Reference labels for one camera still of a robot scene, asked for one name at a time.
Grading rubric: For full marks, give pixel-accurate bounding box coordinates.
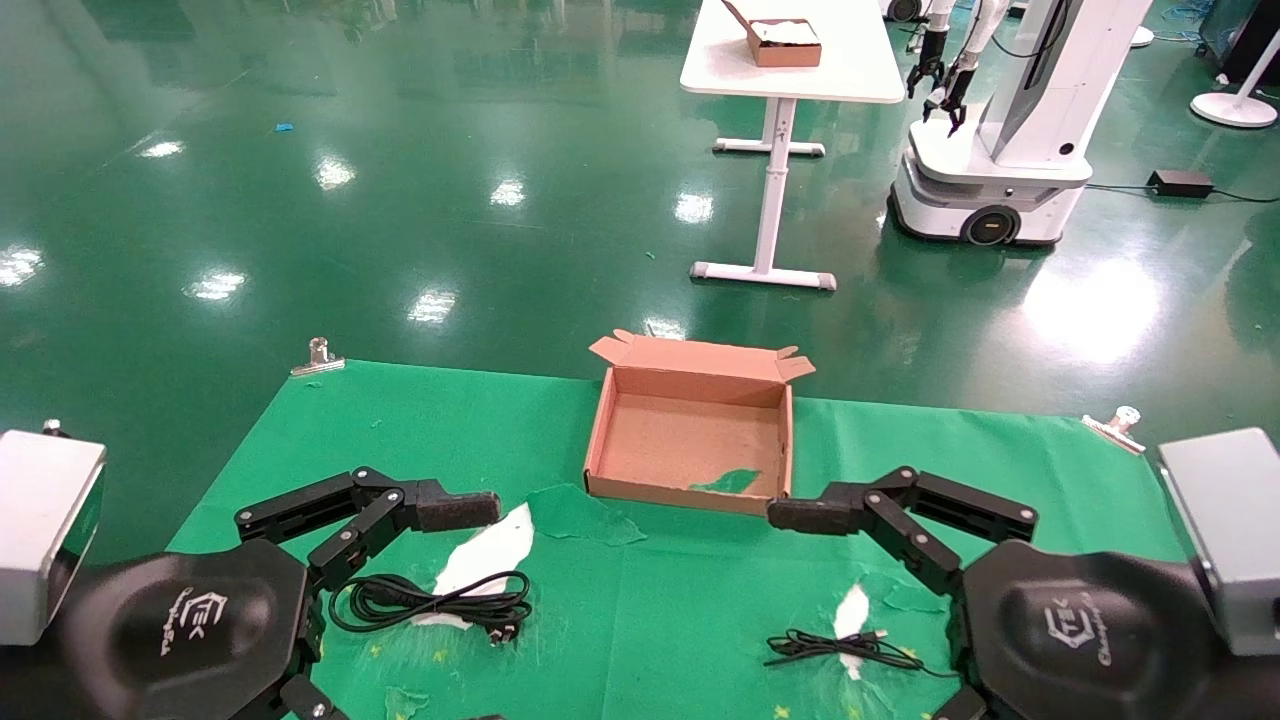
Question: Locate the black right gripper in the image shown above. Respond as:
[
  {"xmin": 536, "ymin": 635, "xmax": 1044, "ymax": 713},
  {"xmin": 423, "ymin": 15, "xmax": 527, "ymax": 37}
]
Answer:
[{"xmin": 767, "ymin": 465, "xmax": 1241, "ymax": 720}]

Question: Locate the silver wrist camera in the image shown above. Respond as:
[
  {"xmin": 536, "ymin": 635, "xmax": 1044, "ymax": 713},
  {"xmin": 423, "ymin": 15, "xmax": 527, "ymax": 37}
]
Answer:
[
  {"xmin": 0, "ymin": 430, "xmax": 107, "ymax": 647},
  {"xmin": 1158, "ymin": 428, "xmax": 1280, "ymax": 657}
]

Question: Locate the black equipment box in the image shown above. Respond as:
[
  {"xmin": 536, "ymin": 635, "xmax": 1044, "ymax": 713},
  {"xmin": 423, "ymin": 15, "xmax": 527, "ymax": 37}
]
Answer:
[{"xmin": 1200, "ymin": 0, "xmax": 1280, "ymax": 86}]

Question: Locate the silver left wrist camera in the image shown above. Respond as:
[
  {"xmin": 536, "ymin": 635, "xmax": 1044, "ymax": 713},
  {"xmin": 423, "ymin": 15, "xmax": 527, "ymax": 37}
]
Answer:
[{"xmin": 0, "ymin": 430, "xmax": 107, "ymax": 647}]

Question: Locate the silver table clamp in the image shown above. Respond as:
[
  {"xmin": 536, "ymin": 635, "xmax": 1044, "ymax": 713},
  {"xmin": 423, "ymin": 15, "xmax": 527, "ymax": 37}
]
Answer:
[
  {"xmin": 1082, "ymin": 405, "xmax": 1148, "ymax": 456},
  {"xmin": 290, "ymin": 337, "xmax": 346, "ymax": 377}
]

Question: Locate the thick black power cable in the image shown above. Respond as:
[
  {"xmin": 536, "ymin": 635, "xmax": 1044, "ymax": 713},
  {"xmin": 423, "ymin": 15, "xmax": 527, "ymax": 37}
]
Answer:
[{"xmin": 328, "ymin": 570, "xmax": 534, "ymax": 646}]

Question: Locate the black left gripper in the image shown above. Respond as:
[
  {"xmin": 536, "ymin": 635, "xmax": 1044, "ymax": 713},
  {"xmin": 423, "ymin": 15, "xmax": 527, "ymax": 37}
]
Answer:
[{"xmin": 30, "ymin": 466, "xmax": 502, "ymax": 720}]

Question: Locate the black power adapter with cord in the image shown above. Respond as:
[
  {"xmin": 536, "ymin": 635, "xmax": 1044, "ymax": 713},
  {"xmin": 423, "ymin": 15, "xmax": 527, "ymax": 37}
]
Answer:
[{"xmin": 1085, "ymin": 169, "xmax": 1280, "ymax": 204}]

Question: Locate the green table cloth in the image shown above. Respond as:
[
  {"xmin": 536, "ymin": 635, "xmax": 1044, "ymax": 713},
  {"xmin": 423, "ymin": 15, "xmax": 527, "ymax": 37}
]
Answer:
[{"xmin": 165, "ymin": 360, "xmax": 1186, "ymax": 720}]

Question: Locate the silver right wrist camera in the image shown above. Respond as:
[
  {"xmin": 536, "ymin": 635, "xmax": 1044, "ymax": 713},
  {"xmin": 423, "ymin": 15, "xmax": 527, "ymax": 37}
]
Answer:
[{"xmin": 1158, "ymin": 428, "xmax": 1280, "ymax": 657}]

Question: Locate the small cardboard box with contents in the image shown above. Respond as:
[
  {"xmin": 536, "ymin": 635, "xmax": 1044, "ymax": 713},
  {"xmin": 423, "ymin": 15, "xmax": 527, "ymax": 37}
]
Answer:
[{"xmin": 722, "ymin": 0, "xmax": 823, "ymax": 69}]

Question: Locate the white standing table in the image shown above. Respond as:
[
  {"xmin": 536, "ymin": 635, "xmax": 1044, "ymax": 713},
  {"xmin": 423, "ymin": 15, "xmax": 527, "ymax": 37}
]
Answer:
[{"xmin": 680, "ymin": 0, "xmax": 907, "ymax": 292}]

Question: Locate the open brown cardboard box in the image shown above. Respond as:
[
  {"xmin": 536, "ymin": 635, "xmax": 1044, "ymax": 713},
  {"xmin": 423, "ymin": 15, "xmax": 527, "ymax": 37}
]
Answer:
[{"xmin": 583, "ymin": 328, "xmax": 817, "ymax": 518}]

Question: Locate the white floor stand base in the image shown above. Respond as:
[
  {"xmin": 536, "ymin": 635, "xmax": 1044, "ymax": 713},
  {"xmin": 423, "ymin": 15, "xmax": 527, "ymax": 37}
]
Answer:
[{"xmin": 1190, "ymin": 30, "xmax": 1280, "ymax": 129}]

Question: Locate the white wheeled robot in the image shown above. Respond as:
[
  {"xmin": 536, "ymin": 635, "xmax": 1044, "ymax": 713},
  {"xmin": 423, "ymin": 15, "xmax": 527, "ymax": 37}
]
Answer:
[{"xmin": 888, "ymin": 0, "xmax": 1153, "ymax": 247}]

